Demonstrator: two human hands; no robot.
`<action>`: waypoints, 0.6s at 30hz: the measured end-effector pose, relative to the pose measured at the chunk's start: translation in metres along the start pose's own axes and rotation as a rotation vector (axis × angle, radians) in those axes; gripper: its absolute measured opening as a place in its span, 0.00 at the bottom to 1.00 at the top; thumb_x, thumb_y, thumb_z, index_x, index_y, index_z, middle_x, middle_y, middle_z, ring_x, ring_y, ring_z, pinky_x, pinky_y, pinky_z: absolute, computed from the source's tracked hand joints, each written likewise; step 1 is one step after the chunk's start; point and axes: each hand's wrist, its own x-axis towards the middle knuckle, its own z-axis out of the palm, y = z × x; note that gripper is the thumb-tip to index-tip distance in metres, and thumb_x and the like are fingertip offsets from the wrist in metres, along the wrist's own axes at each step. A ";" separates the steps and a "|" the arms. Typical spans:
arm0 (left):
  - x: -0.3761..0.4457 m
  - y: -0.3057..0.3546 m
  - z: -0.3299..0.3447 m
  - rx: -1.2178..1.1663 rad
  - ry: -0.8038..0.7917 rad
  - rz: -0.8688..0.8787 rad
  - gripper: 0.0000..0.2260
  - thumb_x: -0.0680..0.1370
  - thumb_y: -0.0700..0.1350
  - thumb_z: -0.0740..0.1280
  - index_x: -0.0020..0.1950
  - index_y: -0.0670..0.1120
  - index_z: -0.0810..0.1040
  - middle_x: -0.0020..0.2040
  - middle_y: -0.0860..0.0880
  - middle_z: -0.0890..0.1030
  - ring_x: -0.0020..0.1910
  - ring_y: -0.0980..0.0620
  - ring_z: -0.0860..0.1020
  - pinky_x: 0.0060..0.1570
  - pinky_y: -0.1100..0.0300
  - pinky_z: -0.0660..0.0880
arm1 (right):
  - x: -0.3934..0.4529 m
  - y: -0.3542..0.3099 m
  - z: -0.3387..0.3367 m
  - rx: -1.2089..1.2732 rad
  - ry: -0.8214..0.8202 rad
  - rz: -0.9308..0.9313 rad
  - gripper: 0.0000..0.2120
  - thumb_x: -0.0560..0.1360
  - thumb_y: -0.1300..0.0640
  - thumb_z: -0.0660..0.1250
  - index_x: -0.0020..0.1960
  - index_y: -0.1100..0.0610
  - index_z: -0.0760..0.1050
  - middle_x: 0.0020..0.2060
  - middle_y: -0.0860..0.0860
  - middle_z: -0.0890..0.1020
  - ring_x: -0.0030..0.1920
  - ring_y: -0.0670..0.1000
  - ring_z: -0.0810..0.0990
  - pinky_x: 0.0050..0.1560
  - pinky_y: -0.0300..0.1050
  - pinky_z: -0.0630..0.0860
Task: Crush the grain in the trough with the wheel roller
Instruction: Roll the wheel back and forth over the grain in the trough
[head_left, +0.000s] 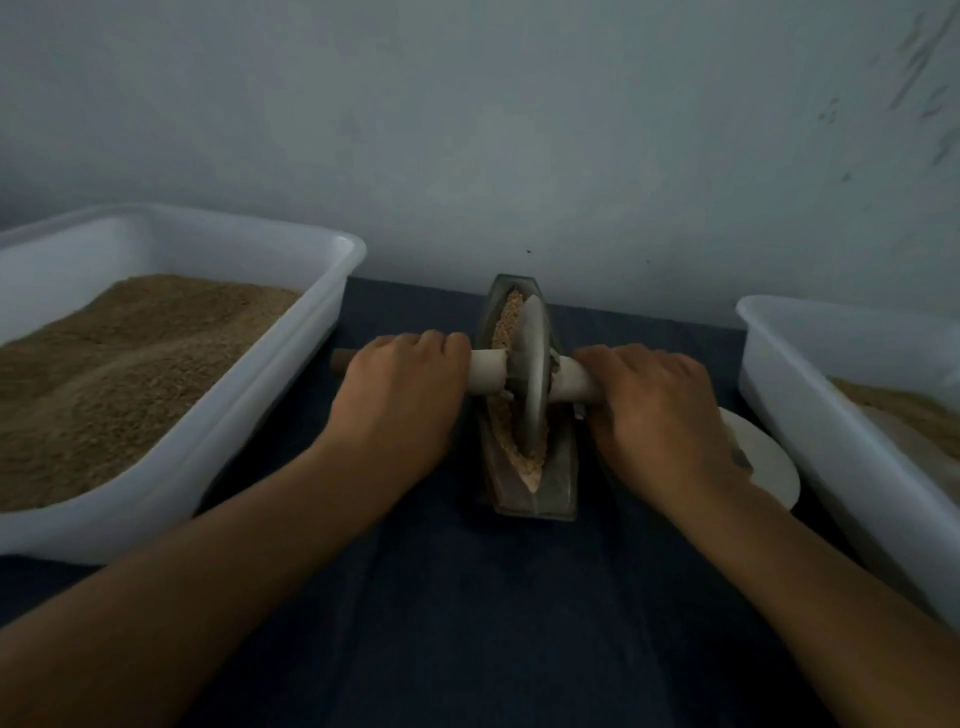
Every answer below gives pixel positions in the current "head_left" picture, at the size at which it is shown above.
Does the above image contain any person's right hand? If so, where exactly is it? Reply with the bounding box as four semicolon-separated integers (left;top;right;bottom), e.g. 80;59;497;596
577;343;749;515

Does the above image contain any person's left hand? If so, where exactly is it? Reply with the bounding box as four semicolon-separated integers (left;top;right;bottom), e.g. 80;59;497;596
315;330;474;489

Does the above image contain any metal grinding wheel with handle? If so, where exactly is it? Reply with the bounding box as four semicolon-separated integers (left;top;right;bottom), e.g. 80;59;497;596
330;294;602;462

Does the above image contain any boat-shaped metal grinding trough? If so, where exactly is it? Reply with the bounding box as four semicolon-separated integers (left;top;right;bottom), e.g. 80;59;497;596
478;273;582;522

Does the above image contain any large brown grain heap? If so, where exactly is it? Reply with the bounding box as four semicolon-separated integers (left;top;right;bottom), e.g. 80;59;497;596
829;376;960;459
0;274;303;513

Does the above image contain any white plastic scoop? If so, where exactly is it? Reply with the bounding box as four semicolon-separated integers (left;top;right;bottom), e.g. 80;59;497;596
862;402;960;504

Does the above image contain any person's right forearm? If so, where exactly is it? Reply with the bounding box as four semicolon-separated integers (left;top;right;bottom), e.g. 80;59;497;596
672;474;960;728

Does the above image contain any person's left forearm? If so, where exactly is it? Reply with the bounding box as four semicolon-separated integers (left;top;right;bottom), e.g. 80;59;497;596
0;450;404;728

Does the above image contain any white round plate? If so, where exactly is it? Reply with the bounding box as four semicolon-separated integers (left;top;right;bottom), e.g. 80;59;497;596
720;406;803;512

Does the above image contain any white plastic tub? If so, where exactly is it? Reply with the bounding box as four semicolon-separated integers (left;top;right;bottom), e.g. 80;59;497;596
735;294;960;629
0;204;368;566

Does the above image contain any dark blue table cloth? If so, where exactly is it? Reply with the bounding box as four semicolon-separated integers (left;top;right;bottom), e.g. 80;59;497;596
0;276;902;728

